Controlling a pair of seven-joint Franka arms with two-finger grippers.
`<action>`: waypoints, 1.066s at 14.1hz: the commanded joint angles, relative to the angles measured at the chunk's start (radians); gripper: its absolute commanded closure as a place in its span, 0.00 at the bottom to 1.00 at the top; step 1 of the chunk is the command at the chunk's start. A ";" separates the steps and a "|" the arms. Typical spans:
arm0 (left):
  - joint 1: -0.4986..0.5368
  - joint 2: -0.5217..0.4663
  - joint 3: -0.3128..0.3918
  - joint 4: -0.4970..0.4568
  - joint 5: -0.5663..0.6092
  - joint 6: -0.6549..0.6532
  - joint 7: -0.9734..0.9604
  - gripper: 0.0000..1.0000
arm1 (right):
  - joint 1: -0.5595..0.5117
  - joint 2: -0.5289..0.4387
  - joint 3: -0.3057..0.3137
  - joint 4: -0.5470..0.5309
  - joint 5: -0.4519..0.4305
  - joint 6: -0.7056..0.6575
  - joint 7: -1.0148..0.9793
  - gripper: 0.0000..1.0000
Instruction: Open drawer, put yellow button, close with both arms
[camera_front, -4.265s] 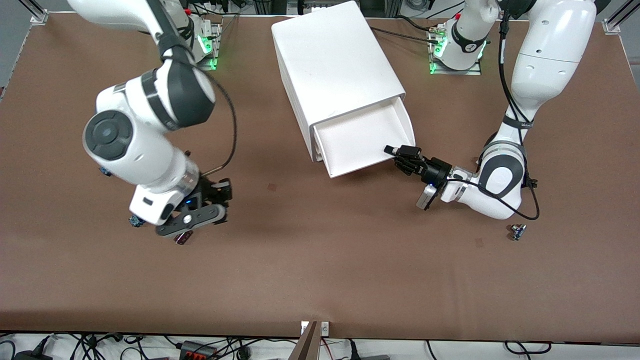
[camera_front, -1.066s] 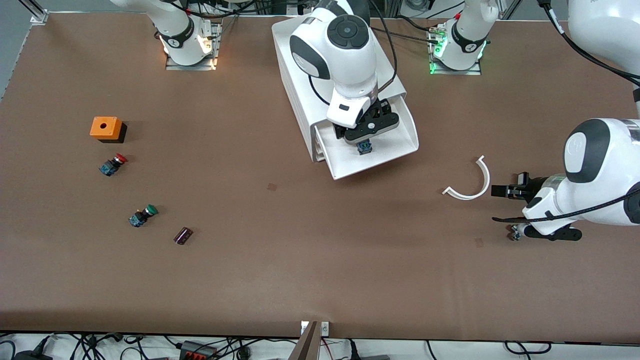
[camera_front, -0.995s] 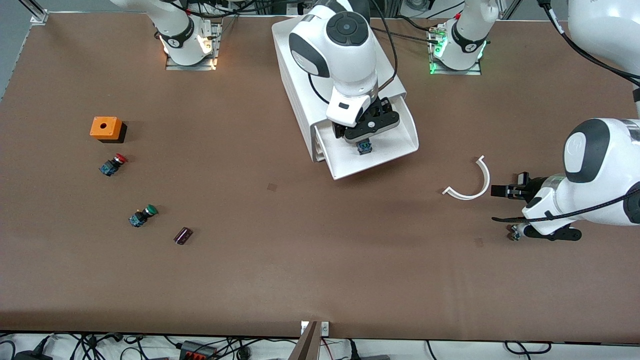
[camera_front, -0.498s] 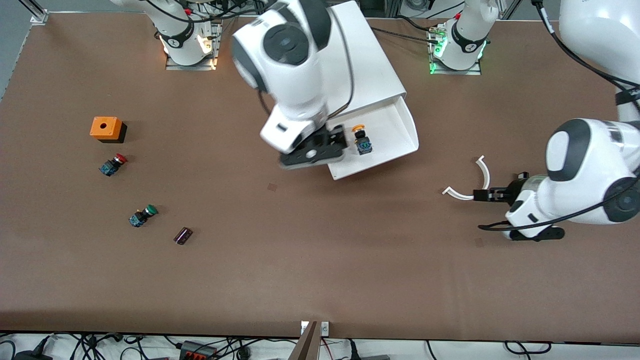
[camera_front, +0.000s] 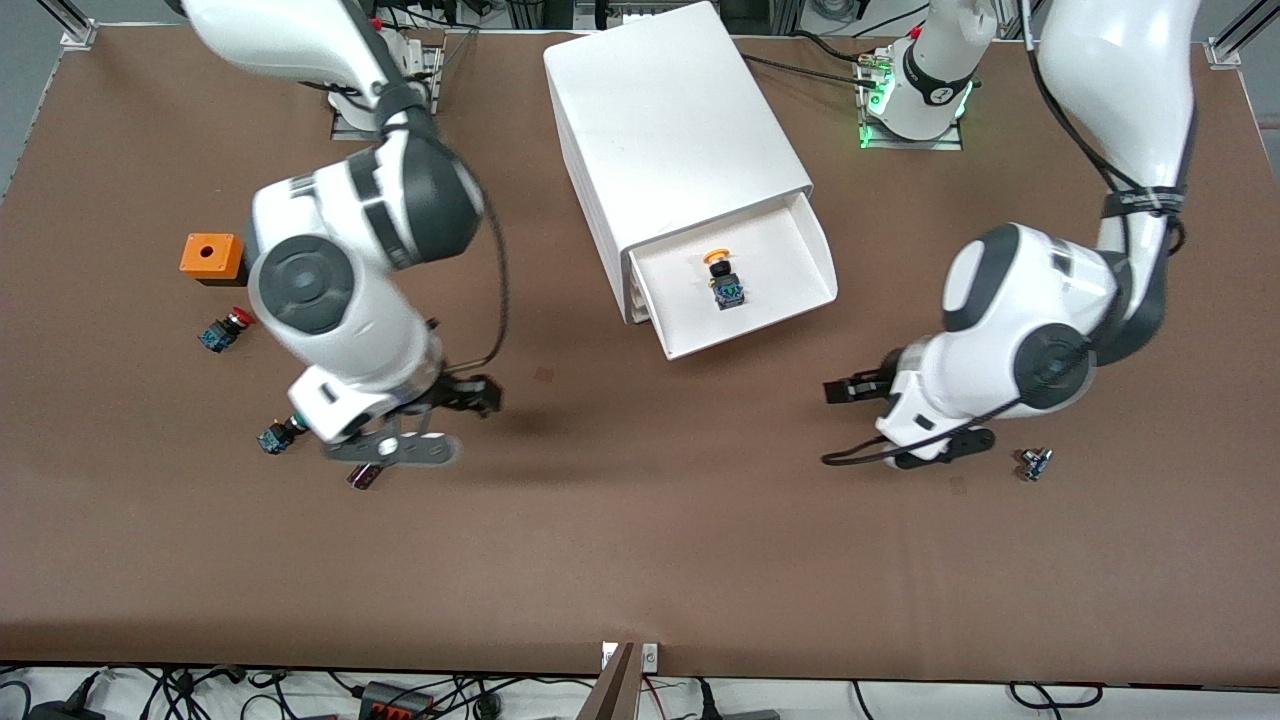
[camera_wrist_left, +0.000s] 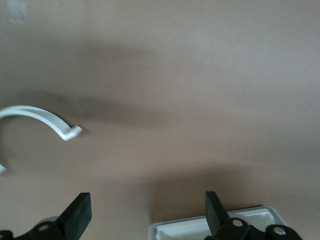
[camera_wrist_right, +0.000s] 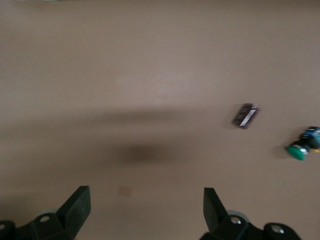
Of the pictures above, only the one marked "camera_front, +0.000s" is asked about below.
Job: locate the white metal bracket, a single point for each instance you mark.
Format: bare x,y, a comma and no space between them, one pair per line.
650,657

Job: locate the aluminium frame corner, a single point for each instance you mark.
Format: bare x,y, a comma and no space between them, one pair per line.
1225,54
78,32

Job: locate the yellow mushroom push button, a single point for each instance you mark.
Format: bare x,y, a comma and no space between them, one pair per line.
726,283

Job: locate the brown wooden post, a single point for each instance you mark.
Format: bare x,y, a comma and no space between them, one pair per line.
612,690

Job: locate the black red power strip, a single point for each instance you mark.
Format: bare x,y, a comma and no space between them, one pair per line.
395,702

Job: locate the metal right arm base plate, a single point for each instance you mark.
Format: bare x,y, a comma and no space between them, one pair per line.
345,125

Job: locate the orange button box black base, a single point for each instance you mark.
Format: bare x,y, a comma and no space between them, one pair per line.
208,255

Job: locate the white plate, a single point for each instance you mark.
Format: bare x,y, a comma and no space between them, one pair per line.
770,290

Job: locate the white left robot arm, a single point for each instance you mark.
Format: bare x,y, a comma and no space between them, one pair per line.
1050,290

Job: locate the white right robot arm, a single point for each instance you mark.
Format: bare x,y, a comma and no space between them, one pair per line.
320,290

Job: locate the red mushroom push button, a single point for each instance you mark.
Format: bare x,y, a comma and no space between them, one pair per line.
226,330

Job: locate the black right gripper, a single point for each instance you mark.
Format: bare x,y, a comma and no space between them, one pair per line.
462,391

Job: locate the dark maroon cylindrical capacitor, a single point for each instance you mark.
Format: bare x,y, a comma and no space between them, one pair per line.
362,480

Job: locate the small blue grey component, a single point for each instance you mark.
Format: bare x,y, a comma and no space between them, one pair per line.
1036,465

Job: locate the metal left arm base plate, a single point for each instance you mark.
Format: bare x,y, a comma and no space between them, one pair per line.
870,140

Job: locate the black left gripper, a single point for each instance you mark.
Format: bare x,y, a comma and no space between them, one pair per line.
868,386

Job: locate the green mushroom push button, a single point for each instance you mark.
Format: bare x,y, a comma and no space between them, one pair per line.
274,437

